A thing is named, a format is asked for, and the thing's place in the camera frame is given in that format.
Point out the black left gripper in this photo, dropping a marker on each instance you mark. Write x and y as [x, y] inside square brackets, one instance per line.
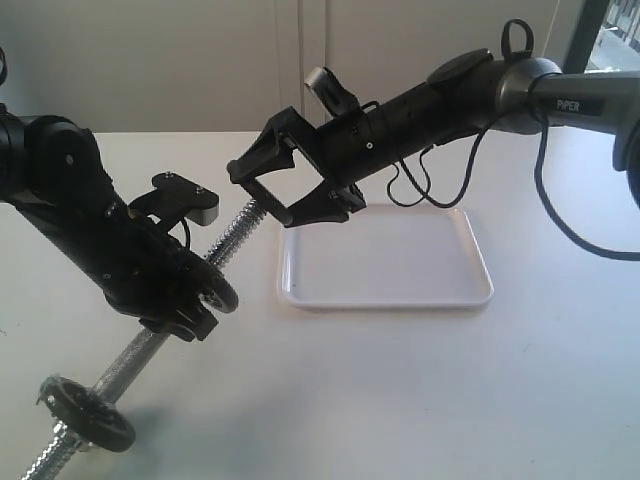
[146, 273]

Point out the white rectangular plastic tray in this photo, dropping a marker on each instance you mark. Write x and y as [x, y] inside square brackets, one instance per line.
[386, 258]

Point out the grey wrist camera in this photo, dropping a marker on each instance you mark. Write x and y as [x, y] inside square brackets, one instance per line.
[174, 199]
[336, 100]

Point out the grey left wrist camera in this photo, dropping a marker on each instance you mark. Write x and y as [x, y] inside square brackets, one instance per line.
[174, 199]

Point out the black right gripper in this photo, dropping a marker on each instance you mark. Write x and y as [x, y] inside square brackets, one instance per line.
[343, 151]

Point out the chrome spin-lock collar nut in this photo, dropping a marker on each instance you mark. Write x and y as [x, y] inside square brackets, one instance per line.
[73, 439]

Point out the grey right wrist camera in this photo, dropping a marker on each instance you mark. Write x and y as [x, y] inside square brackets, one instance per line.
[336, 100]

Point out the black window frame post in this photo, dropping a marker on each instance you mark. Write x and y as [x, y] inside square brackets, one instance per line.
[582, 34]

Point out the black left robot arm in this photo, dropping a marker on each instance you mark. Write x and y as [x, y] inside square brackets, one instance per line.
[52, 174]

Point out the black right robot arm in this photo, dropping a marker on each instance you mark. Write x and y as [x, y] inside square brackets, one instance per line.
[473, 93]

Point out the chrome threaded dumbbell bar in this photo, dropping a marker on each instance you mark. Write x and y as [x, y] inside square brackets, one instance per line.
[121, 373]

